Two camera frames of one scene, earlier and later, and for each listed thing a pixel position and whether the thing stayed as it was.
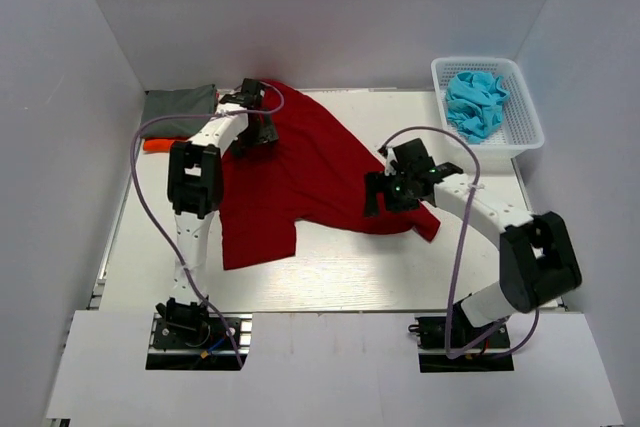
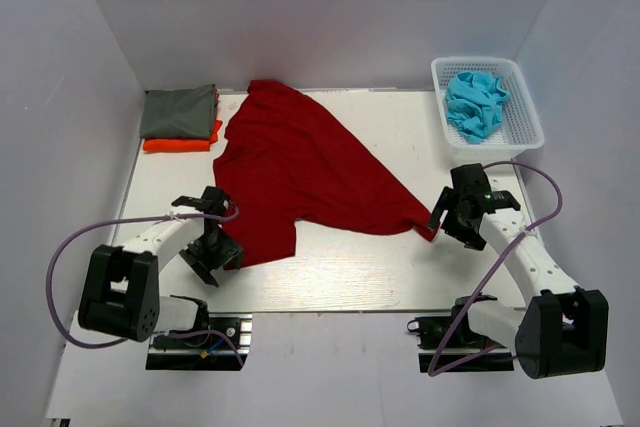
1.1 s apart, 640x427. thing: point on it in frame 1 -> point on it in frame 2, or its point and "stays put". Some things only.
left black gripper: (267, 133) -> (198, 267)
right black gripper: (375, 183) -> (470, 237)
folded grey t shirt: (192, 100) stays put
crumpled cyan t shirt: (475, 104) stays put
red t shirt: (311, 172) stays put
